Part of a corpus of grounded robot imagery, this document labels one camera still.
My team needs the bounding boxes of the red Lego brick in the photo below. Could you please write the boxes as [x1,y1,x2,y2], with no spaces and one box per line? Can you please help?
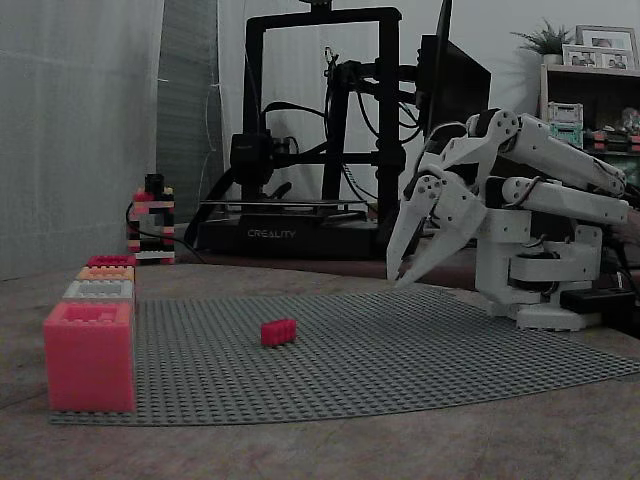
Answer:
[260,318,298,348]

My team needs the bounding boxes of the grey Lego baseplate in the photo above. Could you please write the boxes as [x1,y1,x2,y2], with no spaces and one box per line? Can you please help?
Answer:
[48,284,640,427]

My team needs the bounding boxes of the dark pink lego box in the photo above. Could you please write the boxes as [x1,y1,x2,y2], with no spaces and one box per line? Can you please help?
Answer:
[86,254,137,269]

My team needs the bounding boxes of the orange lego box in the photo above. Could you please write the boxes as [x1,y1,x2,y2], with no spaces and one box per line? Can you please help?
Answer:
[75,266,137,283]

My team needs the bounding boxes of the grey lego box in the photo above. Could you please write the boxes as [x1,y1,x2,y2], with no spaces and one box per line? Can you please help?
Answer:
[62,279,136,304]

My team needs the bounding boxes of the large pink lego box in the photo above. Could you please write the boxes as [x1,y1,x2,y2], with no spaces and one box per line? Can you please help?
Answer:
[42,301,137,414]

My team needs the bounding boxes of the black Creality 3D printer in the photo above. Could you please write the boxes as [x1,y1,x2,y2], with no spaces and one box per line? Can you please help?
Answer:
[192,0,426,261]

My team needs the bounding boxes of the green storage crate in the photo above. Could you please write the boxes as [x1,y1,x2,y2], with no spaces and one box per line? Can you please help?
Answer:
[548,122,585,150]

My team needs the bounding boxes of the black computer monitor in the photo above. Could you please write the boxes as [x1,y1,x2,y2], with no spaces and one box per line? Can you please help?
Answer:
[416,0,492,146]

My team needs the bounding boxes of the white storage crate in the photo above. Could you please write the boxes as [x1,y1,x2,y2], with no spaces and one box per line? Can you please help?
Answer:
[547,101,585,124]

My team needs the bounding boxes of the wooden shelf unit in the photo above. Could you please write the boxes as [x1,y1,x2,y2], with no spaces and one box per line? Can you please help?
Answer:
[538,62,640,157]

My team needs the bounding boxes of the small potted green plant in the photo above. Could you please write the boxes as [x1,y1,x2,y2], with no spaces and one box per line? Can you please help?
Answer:
[510,18,574,65]

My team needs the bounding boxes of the white sheer curtain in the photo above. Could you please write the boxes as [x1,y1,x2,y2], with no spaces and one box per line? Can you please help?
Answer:
[0,0,221,281]

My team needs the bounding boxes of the small white picture frame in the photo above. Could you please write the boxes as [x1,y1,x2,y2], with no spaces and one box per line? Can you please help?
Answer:
[562,43,601,69]
[598,48,635,71]

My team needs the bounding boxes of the black camera cable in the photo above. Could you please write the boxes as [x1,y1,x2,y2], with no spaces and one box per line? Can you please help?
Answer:
[125,199,207,265]

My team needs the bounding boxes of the large white picture frame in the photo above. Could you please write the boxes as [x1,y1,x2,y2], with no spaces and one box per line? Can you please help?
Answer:
[575,24,640,52]

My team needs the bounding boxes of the multicolour Lego camera tower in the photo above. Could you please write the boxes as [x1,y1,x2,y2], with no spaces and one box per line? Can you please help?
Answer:
[127,185,177,265]

